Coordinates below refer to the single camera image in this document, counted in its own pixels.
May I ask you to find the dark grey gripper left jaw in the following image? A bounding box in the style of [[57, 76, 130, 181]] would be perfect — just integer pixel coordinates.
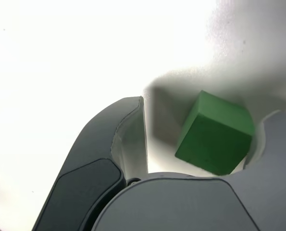
[[33, 95, 149, 231]]

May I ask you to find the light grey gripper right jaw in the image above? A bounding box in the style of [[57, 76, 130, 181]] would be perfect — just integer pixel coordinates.
[[91, 110, 286, 231]]

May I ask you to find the green cube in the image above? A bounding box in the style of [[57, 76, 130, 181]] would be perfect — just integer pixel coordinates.
[[174, 90, 256, 176]]

